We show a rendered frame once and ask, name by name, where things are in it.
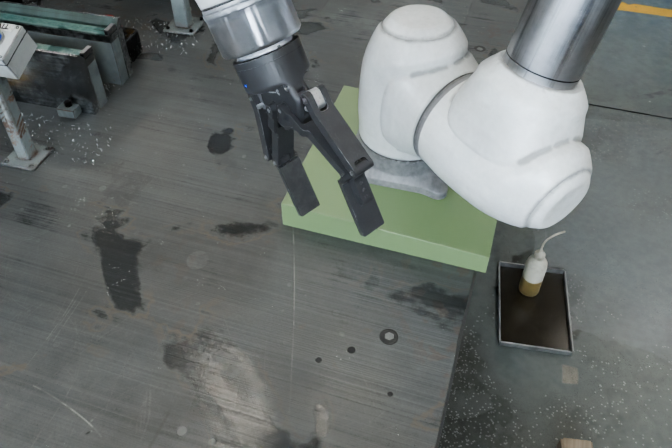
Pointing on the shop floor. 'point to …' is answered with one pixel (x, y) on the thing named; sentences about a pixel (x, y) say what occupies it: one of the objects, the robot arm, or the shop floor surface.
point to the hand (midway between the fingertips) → (335, 211)
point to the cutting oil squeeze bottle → (534, 271)
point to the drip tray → (534, 312)
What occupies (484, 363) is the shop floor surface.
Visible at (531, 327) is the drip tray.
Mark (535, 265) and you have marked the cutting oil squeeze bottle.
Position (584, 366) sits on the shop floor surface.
